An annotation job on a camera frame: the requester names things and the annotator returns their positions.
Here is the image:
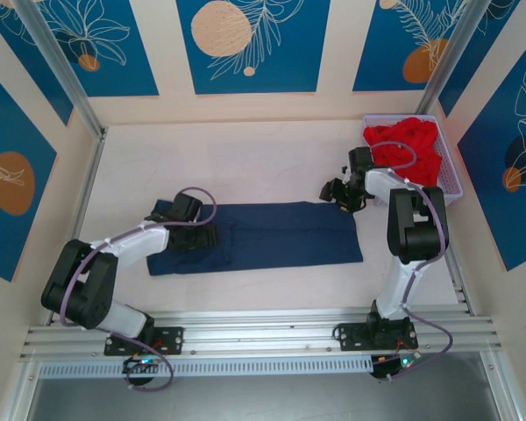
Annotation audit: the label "navy blue t-shirt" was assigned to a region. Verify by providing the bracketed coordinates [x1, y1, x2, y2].
[146, 199, 364, 276]

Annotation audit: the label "red crumpled t-shirt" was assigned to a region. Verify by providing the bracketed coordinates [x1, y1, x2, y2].
[362, 116, 444, 189]

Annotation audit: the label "lavender perforated plastic basket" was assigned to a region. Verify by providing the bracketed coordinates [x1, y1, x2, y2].
[361, 113, 465, 209]

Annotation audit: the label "left circuit board with LED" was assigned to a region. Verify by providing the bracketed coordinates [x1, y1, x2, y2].
[121, 355, 164, 376]

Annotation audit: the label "circuit board with led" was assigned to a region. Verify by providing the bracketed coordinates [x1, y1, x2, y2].
[121, 355, 164, 376]
[370, 353, 423, 382]

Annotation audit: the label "blue panel large peach circle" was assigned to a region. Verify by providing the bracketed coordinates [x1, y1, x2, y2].
[176, 0, 332, 95]

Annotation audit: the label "blue panel white fern drawing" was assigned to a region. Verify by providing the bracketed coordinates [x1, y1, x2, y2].
[352, 0, 477, 92]

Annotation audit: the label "blue panel orange oval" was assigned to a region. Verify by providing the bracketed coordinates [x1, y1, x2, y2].
[0, 61, 58, 282]

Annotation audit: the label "right circuit board with LED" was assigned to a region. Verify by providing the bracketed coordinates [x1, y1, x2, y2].
[370, 353, 423, 382]

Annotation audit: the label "blue panel white flower drawing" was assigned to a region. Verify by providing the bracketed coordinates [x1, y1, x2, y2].
[39, 0, 160, 98]

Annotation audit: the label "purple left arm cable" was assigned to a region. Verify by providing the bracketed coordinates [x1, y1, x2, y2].
[59, 186, 218, 393]

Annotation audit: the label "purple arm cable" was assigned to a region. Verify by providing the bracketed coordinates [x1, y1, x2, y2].
[59, 186, 218, 393]
[370, 140, 455, 382]

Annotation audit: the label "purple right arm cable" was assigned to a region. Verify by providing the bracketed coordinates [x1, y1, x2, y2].
[370, 140, 455, 382]

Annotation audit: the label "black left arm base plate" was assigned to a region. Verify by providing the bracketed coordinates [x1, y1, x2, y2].
[103, 326, 185, 356]

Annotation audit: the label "aluminium mounting rail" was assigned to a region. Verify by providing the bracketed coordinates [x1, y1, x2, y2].
[19, 309, 505, 360]

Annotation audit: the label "grey slotted cable duct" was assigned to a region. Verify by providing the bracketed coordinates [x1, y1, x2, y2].
[38, 354, 373, 379]

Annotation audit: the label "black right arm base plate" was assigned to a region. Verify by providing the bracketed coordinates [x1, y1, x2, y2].
[335, 322, 420, 352]

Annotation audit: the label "aluminium frame post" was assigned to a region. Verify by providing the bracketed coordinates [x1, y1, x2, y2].
[13, 0, 108, 140]
[415, 0, 496, 116]

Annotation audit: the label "aluminium lower frame bar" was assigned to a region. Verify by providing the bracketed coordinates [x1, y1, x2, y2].
[480, 350, 525, 421]
[0, 359, 43, 421]

